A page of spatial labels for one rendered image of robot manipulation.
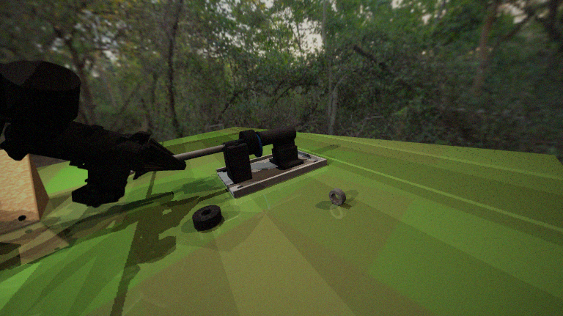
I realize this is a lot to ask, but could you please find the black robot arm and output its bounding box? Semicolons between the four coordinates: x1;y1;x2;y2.
0;60;125;208

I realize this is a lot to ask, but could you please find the blue ring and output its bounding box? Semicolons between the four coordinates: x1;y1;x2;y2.
254;135;262;158

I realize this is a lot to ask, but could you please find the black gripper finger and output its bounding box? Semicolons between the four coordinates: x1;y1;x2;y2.
149;138;175;155
133;142;186;180

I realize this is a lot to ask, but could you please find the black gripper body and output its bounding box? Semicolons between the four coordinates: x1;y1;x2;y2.
62;123;151;192

